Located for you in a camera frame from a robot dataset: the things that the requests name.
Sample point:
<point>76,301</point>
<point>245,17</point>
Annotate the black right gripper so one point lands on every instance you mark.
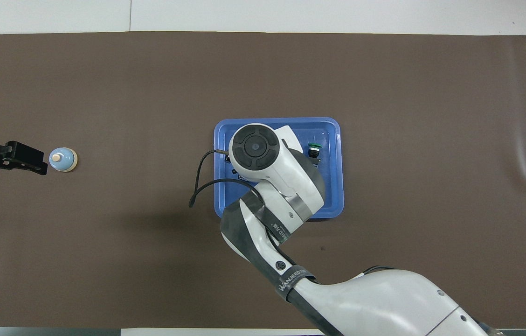
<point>228,159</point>

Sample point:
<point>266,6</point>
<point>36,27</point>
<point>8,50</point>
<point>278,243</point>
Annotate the blue call bell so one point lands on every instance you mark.
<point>63,159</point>

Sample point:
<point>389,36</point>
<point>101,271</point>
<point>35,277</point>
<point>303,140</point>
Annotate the green push button switch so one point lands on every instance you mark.
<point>314,149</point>

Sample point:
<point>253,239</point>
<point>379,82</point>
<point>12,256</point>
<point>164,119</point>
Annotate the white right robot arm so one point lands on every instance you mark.
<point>291,172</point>

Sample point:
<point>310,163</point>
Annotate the blue plastic tray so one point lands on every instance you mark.
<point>330,186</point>

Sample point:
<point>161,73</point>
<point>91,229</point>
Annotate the brown table mat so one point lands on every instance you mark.
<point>151,256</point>

